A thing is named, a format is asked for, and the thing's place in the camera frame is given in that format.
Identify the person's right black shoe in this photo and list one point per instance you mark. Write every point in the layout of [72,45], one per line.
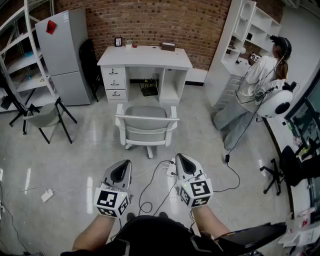
[163,215]

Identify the white round backpack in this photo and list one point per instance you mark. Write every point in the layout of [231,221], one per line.
[272,102]

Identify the white side table black edge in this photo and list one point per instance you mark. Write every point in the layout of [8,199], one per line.
[277,135]

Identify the white power strip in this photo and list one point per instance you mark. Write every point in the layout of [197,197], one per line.
[172,170]

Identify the small white holder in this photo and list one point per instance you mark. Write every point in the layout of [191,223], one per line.
[128,44]

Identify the white bookshelf cabinet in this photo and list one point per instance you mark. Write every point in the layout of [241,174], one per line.
[225,37]

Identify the black folding chair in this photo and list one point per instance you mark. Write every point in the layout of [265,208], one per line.
[87,57]

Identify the white charger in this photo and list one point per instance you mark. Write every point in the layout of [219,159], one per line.
[47,195]

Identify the white desk with drawers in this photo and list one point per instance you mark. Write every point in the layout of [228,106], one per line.
[150,56]

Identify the black framed glass panel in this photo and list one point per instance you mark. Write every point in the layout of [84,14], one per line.
[305,117]

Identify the black office chair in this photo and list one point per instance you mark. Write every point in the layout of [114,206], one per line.
[290,165]

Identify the white chair grey seat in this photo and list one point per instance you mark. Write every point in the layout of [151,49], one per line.
[146,116]

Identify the person's black clothed body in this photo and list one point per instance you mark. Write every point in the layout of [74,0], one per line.
[150,235]

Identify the grey chair black legs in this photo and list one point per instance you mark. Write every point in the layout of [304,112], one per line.
[45,116]

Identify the white paper clutter pile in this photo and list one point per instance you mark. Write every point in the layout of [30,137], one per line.
[305,232]

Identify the person's black shoe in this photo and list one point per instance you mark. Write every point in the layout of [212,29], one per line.
[163,215]
[131,217]

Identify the black picture frame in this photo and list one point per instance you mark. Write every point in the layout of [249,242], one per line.
[118,42]

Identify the brown box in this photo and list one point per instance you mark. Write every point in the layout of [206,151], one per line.
[168,47]

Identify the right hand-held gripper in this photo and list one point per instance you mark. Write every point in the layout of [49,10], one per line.
[198,190]

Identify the white metal shelving rack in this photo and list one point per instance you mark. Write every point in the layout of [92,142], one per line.
[25,63]

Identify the black router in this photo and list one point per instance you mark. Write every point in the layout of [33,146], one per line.
[150,93]

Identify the person's left black shoe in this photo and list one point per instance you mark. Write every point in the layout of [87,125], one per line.
[131,217]

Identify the red fridge magnet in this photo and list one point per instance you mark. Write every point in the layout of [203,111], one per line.
[50,27]

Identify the black flat device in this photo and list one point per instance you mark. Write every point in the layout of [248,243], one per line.
[255,235]

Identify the person's left forearm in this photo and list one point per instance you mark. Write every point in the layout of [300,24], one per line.
[95,232]

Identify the silver refrigerator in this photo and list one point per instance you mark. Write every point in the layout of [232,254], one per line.
[65,50]

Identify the white panel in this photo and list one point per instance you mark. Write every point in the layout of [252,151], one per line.
[196,76]

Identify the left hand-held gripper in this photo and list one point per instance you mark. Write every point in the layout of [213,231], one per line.
[107,200]

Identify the person's right forearm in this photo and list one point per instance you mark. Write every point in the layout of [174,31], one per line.
[207,220]

